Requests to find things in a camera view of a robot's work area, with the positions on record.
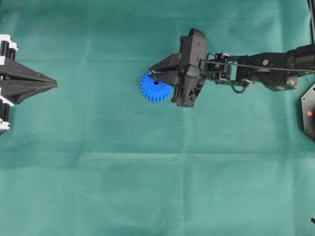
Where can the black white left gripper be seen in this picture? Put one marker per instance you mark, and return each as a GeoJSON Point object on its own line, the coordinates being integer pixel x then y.
{"type": "Point", "coordinates": [28, 84]}

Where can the green table cloth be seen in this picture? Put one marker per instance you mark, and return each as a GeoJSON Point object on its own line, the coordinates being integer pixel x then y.
{"type": "Point", "coordinates": [93, 157]}

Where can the blue plastic gear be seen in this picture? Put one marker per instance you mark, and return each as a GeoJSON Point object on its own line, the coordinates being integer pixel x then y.
{"type": "Point", "coordinates": [152, 90]}

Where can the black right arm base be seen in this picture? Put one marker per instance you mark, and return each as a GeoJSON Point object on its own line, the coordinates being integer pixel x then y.
{"type": "Point", "coordinates": [308, 112]}

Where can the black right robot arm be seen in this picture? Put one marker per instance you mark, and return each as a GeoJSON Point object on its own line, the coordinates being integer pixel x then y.
{"type": "Point", "coordinates": [276, 71]}

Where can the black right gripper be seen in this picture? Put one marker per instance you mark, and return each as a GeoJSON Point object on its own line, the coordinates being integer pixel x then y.
{"type": "Point", "coordinates": [188, 82]}

